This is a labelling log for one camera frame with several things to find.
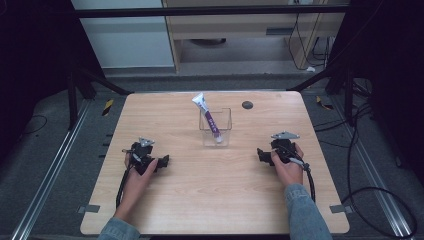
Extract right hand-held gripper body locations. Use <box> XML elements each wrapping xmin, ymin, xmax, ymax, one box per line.
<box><xmin>269</xmin><ymin>130</ymin><xmax>305</xmax><ymax>165</ymax></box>

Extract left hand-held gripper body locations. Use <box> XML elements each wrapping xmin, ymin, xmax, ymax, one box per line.
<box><xmin>121</xmin><ymin>136</ymin><xmax>162</xmax><ymax>176</ymax></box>

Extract clear plastic container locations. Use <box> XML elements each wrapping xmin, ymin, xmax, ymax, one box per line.
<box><xmin>198</xmin><ymin>106</ymin><xmax>233</xmax><ymax>149</ymax></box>

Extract purple and white toothpaste tube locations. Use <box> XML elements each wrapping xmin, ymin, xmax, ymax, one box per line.
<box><xmin>191</xmin><ymin>92</ymin><xmax>224</xmax><ymax>145</ymax></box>

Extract person's right hand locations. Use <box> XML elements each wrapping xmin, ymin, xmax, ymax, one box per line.
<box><xmin>269</xmin><ymin>142</ymin><xmax>306</xmax><ymax>187</ymax></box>

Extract person's left hand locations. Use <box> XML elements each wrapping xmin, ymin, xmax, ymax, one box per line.
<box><xmin>116</xmin><ymin>153</ymin><xmax>160</xmax><ymax>212</ymax></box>

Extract yellow and black tape strip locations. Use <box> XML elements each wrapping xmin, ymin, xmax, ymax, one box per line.
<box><xmin>315</xmin><ymin>95</ymin><xmax>335</xmax><ymax>111</ymax></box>
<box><xmin>101</xmin><ymin>97</ymin><xmax>115</xmax><ymax>117</ymax></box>

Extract black metal stand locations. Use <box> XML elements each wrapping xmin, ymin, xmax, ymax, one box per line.
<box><xmin>65</xmin><ymin>64</ymin><xmax>134</xmax><ymax>132</ymax></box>
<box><xmin>286</xmin><ymin>61</ymin><xmax>357</xmax><ymax>127</ymax></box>

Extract white cabinet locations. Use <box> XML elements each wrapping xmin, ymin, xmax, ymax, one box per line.
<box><xmin>70</xmin><ymin>0</ymin><xmax>176</xmax><ymax>70</ymax></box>

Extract black curtain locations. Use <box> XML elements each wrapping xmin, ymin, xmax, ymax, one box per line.
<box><xmin>328</xmin><ymin>0</ymin><xmax>424</xmax><ymax>186</ymax></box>
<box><xmin>0</xmin><ymin>0</ymin><xmax>105</xmax><ymax>166</ymax></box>

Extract light wooden desk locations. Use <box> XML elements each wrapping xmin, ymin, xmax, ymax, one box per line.
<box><xmin>161</xmin><ymin>0</ymin><xmax>352</xmax><ymax>73</ymax></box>

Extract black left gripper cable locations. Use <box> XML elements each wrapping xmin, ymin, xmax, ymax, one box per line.
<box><xmin>115</xmin><ymin>148</ymin><xmax>142</xmax><ymax>210</ymax></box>

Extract black looped floor cable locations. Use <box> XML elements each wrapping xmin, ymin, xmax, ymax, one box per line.
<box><xmin>312</xmin><ymin>99</ymin><xmax>419</xmax><ymax>240</ymax></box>

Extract grey table bracket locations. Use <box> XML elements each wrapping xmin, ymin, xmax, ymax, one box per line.
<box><xmin>76</xmin><ymin>203</ymin><xmax>101</xmax><ymax>215</ymax></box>
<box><xmin>328</xmin><ymin>203</ymin><xmax>354</xmax><ymax>215</ymax></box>

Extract metal floor rail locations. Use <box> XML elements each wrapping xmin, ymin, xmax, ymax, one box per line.
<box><xmin>329</xmin><ymin>95</ymin><xmax>415</xmax><ymax>240</ymax></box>
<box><xmin>9</xmin><ymin>99</ymin><xmax>94</xmax><ymax>240</ymax></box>

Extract thin black floor cable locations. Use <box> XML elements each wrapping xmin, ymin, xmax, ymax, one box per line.
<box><xmin>19</xmin><ymin>114</ymin><xmax>49</xmax><ymax>137</ymax></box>

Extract black hanging desk cables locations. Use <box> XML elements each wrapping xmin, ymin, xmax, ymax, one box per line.
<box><xmin>287</xmin><ymin>12</ymin><xmax>334</xmax><ymax>72</ymax></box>

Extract black horizontal frame bar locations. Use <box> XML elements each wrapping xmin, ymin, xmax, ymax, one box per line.
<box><xmin>73</xmin><ymin>4</ymin><xmax>352</xmax><ymax>19</ymax></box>

